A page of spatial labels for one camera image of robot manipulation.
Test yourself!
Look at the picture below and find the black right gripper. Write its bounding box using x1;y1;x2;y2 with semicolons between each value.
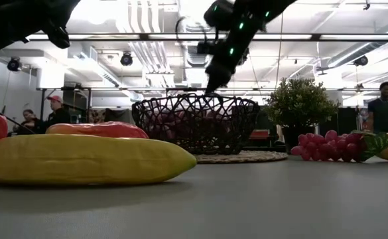
204;48;240;96

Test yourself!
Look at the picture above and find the red grape bunch with leaf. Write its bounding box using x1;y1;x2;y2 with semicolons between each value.
290;129;388;163

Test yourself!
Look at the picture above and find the yellow toy banana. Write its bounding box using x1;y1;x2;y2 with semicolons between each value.
0;133;198;185

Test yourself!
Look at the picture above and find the purple grape bunch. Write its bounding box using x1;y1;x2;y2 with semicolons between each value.
145;109;194;142

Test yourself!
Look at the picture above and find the red crate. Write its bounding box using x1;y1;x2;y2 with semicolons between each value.
249;129;271;141

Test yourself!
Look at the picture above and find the round woven placemat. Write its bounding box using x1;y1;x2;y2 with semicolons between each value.
193;149;289;165

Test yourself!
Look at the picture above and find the potted green artificial plant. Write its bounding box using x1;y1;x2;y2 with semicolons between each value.
263;78;340;154

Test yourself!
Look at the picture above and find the black ceiling spotlight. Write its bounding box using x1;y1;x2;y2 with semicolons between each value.
353;55;369;67
119;52;134;66
7;56;23;72

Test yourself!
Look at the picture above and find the red orange toy mango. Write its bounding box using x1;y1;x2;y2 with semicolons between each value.
46;121;150;139

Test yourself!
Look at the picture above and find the person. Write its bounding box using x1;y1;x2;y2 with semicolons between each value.
44;95;71;134
367;81;388;134
13;108;46;135

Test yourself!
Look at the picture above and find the black wire basket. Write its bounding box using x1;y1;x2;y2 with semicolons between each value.
131;92;261;156

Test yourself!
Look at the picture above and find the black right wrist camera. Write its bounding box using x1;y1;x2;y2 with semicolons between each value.
196;40;216;56

